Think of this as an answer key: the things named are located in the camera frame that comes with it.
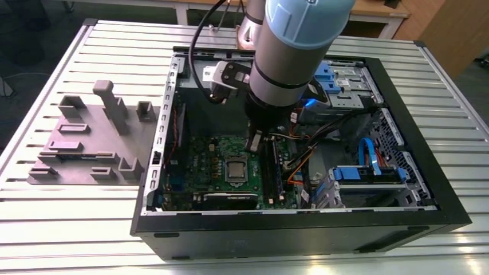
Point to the silver CPU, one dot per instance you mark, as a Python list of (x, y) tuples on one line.
[(236, 170)]

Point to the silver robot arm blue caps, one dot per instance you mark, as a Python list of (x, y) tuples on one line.
[(283, 71)]

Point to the grey power supply unit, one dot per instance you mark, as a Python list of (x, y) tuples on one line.
[(207, 117)]

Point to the black RAM slot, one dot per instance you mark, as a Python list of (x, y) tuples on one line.
[(266, 174)]

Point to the blue disk carrier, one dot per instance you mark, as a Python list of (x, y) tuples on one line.
[(324, 73), (331, 88)]

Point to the grey metal drive cage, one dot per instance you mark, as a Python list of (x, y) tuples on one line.
[(346, 104), (375, 186)]

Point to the green motherboard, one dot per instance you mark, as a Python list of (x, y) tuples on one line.
[(191, 160)]

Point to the hard disk in blue carrier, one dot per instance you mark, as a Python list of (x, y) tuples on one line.
[(348, 173)]

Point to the black graphics card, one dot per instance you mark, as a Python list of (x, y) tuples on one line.
[(230, 199)]

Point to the black PC case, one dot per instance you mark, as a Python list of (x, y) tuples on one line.
[(267, 235)]

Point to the grey parts rack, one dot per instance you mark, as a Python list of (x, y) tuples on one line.
[(99, 137)]

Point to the black table corner cap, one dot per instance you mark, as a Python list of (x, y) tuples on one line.
[(91, 22), (419, 43)]

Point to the RAM stick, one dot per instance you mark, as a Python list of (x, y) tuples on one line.
[(77, 157)]

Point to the wooden cabinet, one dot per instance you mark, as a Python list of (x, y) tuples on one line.
[(451, 34)]

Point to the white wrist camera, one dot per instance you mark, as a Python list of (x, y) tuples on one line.
[(215, 76)]

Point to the wooden desk white frame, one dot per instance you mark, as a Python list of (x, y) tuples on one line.
[(382, 11)]

